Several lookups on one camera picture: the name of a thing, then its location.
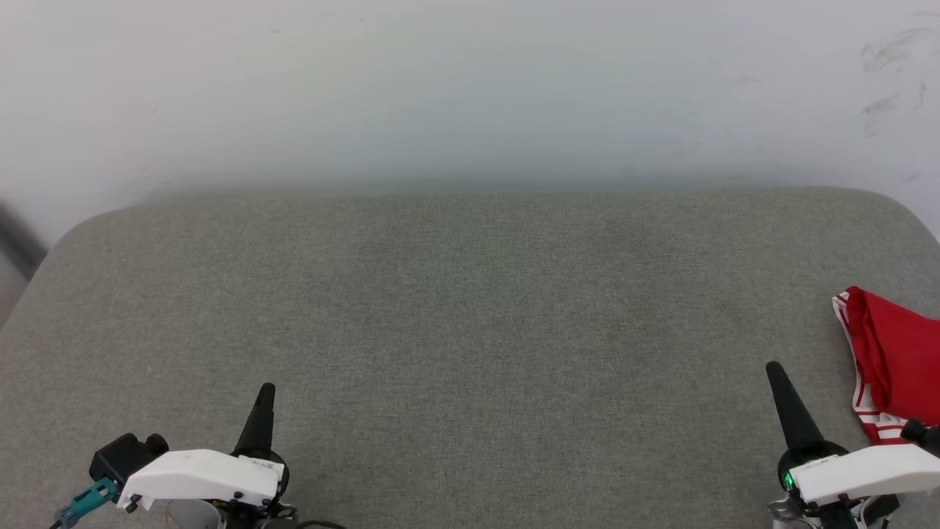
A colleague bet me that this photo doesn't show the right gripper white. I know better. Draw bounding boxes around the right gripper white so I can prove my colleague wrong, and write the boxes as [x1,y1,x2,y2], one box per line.
[766,361,940,529]

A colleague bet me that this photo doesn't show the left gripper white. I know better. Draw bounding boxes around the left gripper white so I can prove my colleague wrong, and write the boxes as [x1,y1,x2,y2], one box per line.
[116,384,296,529]

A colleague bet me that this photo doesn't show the red basketball jersey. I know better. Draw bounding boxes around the red basketball jersey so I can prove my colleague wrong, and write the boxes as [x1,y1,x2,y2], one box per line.
[831,286,940,446]

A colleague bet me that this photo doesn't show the grey fabric sofa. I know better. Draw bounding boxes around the grey fabric sofa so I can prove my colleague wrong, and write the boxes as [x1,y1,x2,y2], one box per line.
[0,187,940,529]

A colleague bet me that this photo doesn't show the teal left camera connector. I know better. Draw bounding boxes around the teal left camera connector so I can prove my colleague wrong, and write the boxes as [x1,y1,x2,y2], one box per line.
[56,477,120,527]

